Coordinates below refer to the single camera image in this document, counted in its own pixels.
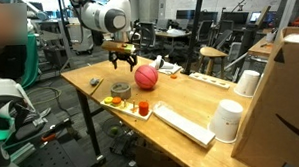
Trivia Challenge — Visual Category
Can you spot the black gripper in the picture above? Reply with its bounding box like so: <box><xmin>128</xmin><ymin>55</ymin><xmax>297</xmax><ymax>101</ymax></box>
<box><xmin>107</xmin><ymin>49</ymin><xmax>139</xmax><ymax>74</ymax></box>

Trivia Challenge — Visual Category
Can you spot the pink rubber ball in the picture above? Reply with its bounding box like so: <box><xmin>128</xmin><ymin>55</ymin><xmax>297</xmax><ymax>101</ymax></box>
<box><xmin>133</xmin><ymin>63</ymin><xmax>160</xmax><ymax>91</ymax></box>

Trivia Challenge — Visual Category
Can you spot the brown cardboard box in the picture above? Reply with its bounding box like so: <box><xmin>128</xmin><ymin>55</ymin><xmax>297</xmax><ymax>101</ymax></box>
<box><xmin>134</xmin><ymin>143</ymin><xmax>185</xmax><ymax>167</ymax></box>

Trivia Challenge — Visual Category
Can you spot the large cardboard box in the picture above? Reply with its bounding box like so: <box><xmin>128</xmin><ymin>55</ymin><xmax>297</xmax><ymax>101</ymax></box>
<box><xmin>226</xmin><ymin>25</ymin><xmax>299</xmax><ymax>167</ymax></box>

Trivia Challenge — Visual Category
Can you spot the crumpled silver foil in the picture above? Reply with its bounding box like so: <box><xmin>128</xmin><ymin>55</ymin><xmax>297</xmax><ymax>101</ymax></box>
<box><xmin>89</xmin><ymin>77</ymin><xmax>101</xmax><ymax>87</ymax></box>

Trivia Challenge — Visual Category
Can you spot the yellow pencil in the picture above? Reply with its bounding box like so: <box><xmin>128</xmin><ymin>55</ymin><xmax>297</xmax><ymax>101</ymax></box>
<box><xmin>89</xmin><ymin>78</ymin><xmax>105</xmax><ymax>97</ymax></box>

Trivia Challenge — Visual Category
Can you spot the grey mesh office chair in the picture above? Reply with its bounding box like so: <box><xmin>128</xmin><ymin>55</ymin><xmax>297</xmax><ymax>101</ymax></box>
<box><xmin>137</xmin><ymin>21</ymin><xmax>158</xmax><ymax>58</ymax></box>

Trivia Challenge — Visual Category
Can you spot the white wheeled cart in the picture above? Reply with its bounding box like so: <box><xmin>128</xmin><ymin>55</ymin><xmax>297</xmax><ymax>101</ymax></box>
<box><xmin>68</xmin><ymin>24</ymin><xmax>94</xmax><ymax>56</ymax></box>

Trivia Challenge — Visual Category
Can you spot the wooden peg toy board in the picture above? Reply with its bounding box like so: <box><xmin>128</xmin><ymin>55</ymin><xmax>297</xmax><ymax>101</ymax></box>
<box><xmin>100</xmin><ymin>94</ymin><xmax>154</xmax><ymax>123</ymax></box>

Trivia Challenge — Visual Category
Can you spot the white paper sheet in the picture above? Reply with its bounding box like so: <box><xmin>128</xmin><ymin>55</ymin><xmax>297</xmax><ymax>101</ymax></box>
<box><xmin>148</xmin><ymin>59</ymin><xmax>183</xmax><ymax>77</ymax></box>

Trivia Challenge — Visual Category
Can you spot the black table leg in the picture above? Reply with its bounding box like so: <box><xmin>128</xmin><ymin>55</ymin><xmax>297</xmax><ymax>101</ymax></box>
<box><xmin>75</xmin><ymin>88</ymin><xmax>106</xmax><ymax>164</ymax></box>

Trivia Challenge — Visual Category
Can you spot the grey metal shelf rack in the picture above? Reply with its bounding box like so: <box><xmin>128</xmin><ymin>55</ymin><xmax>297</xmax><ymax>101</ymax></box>
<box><xmin>36</xmin><ymin>19</ymin><xmax>75</xmax><ymax>76</ymax></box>

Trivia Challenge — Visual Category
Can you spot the black metal pole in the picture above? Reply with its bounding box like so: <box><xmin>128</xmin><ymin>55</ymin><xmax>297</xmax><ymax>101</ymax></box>
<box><xmin>181</xmin><ymin>0</ymin><xmax>207</xmax><ymax>75</ymax></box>

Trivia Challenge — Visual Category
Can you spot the long white flat board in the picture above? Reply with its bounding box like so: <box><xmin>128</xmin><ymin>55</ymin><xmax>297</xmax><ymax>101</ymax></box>
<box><xmin>152</xmin><ymin>100</ymin><xmax>217</xmax><ymax>150</ymax></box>

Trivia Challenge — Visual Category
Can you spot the wooden strip with holes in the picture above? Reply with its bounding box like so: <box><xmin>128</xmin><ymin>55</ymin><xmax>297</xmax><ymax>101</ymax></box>
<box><xmin>188</xmin><ymin>71</ymin><xmax>231</xmax><ymax>91</ymax></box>

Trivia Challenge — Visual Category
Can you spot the round wooden stool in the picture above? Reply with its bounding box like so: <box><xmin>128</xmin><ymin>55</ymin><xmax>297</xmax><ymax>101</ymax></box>
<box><xmin>196</xmin><ymin>45</ymin><xmax>229</xmax><ymax>77</ymax></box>

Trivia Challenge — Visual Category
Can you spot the green cloth cover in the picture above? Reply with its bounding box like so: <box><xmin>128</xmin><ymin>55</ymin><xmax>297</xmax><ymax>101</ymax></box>
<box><xmin>19</xmin><ymin>32</ymin><xmax>41</xmax><ymax>90</ymax></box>

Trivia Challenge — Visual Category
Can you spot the white paper cup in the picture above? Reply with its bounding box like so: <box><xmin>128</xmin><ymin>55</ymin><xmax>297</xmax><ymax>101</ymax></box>
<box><xmin>232</xmin><ymin>69</ymin><xmax>262</xmax><ymax>99</ymax></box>
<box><xmin>206</xmin><ymin>97</ymin><xmax>246</xmax><ymax>144</ymax></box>

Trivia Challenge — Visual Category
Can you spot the person in dark clothes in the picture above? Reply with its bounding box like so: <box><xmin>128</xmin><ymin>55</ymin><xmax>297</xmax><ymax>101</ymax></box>
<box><xmin>0</xmin><ymin>2</ymin><xmax>30</xmax><ymax>82</ymax></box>

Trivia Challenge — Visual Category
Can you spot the white green plastic device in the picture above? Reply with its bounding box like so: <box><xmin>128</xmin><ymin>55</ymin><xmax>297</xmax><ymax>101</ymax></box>
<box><xmin>0</xmin><ymin>76</ymin><xmax>37</xmax><ymax>143</ymax></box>

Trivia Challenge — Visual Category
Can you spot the black computer monitor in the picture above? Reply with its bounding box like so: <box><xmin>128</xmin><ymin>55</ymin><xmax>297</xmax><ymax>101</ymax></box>
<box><xmin>221</xmin><ymin>10</ymin><xmax>250</xmax><ymax>25</ymax></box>

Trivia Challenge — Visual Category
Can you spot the wooden office desk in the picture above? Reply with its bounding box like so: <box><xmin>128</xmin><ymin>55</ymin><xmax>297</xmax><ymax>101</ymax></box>
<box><xmin>247</xmin><ymin>35</ymin><xmax>277</xmax><ymax>59</ymax></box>

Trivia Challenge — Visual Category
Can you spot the laptop with blue screen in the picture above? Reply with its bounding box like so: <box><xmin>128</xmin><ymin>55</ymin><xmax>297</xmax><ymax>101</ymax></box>
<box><xmin>249</xmin><ymin>11</ymin><xmax>277</xmax><ymax>24</ymax></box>

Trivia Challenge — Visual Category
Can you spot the white foam packing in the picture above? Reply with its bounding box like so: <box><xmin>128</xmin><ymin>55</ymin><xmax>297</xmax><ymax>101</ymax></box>
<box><xmin>282</xmin><ymin>32</ymin><xmax>299</xmax><ymax>45</ymax></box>

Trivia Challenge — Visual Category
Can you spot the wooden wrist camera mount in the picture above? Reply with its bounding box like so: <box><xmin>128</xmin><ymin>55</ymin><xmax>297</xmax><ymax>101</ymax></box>
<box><xmin>101</xmin><ymin>39</ymin><xmax>136</xmax><ymax>56</ymax></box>

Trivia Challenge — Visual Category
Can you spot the grey duct tape roll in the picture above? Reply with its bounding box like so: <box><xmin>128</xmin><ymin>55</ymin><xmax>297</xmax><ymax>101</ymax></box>
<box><xmin>109</xmin><ymin>81</ymin><xmax>132</xmax><ymax>101</ymax></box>

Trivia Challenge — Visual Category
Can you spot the orange ring block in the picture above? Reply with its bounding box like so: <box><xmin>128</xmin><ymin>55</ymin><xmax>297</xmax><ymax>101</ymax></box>
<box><xmin>111</xmin><ymin>95</ymin><xmax>123</xmax><ymax>106</ymax></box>

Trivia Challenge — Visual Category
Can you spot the yellow-green ring block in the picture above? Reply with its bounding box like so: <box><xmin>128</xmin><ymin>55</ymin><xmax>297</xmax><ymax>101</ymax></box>
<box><xmin>104</xmin><ymin>95</ymin><xmax>114</xmax><ymax>105</ymax></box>

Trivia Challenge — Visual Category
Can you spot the yellow-green floor cable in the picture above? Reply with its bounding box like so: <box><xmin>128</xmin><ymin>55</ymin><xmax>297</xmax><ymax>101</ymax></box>
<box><xmin>26</xmin><ymin>86</ymin><xmax>63</xmax><ymax>106</ymax></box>

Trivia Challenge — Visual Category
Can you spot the orange handled tool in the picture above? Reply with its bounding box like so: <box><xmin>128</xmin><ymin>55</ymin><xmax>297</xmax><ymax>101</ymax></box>
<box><xmin>40</xmin><ymin>133</ymin><xmax>56</xmax><ymax>142</ymax></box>

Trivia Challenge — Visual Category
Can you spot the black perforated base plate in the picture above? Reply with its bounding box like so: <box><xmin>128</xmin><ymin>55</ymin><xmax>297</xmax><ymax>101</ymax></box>
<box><xmin>15</xmin><ymin>111</ymin><xmax>106</xmax><ymax>167</ymax></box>

